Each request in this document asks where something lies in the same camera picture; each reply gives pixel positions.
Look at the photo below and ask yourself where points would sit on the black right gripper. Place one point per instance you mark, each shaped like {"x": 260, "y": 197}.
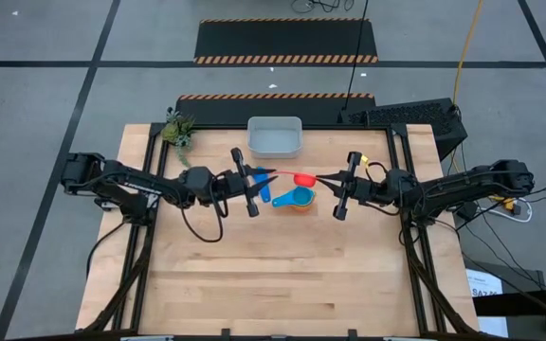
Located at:
{"x": 365, "y": 189}

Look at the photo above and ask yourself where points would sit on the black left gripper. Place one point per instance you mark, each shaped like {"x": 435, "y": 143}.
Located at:
{"x": 228, "y": 184}

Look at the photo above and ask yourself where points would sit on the small blue measuring cup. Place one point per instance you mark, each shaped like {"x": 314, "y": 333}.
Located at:
{"x": 266, "y": 194}

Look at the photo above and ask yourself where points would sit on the red measuring cup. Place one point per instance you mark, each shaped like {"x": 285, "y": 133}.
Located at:
{"x": 305, "y": 180}

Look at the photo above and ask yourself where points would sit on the light blue measuring cup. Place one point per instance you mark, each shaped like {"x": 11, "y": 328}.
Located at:
{"x": 301, "y": 195}

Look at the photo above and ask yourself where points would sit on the orange measuring cup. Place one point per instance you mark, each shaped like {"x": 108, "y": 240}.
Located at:
{"x": 306, "y": 208}

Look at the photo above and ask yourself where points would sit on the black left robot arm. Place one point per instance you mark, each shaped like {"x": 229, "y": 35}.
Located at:
{"x": 126, "y": 180}

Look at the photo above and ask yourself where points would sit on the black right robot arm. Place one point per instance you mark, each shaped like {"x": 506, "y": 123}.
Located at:
{"x": 467, "y": 184}

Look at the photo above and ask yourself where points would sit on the grey plastic basket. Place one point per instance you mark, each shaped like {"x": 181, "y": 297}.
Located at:
{"x": 275, "y": 142}

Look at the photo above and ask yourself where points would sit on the yellow tag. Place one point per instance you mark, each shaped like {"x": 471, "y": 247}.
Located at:
{"x": 366, "y": 160}

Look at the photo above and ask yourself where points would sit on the black hazard-striped floor mat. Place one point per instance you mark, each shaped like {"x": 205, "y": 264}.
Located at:
{"x": 235, "y": 110}
{"x": 282, "y": 40}

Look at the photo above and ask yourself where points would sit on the artificial succulent plant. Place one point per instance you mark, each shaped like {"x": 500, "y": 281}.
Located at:
{"x": 178, "y": 132}

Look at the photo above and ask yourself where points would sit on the black computer case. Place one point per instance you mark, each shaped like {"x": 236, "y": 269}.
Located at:
{"x": 410, "y": 116}

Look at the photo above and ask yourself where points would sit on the yellow connector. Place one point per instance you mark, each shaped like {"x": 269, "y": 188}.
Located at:
{"x": 507, "y": 203}

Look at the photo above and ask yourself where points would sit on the white paper sign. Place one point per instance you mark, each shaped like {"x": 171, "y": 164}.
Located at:
{"x": 484, "y": 284}

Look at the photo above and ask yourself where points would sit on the black cart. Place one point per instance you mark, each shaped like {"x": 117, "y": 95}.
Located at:
{"x": 524, "y": 303}

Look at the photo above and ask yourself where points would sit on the black aluminium table frame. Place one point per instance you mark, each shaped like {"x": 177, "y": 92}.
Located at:
{"x": 221, "y": 127}

